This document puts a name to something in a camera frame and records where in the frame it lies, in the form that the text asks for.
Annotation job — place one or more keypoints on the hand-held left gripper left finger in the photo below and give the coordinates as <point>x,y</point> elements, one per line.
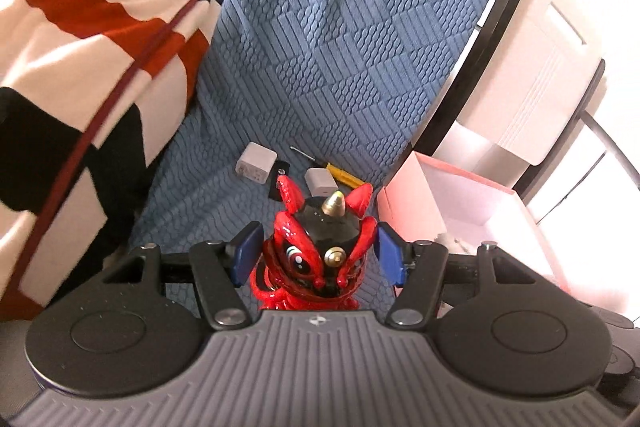
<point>247,253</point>

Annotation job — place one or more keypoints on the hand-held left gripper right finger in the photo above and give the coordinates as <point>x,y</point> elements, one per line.
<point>390,257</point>

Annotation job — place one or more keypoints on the red and black toy figurine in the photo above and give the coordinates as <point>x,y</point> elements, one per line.
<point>320,252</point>

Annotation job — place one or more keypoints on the black lighter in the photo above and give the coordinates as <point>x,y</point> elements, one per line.
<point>276,188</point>

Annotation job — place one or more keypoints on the pink cardboard box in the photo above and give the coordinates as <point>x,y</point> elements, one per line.
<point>450,197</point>

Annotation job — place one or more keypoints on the white charger cube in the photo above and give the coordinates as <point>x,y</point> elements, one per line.
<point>319,181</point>
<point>255,163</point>

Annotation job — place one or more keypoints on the blue textured mattress cover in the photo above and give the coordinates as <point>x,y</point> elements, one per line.
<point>340,57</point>

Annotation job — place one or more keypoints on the white box lid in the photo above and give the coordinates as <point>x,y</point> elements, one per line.
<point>535,67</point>

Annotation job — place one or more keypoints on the black curved metal bar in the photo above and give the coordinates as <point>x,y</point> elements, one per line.
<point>615,142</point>

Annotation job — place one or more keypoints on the red white black striped blanket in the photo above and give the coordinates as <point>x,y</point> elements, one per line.
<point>75,32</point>

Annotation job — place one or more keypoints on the black bed frame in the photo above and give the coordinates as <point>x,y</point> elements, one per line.
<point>480,57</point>

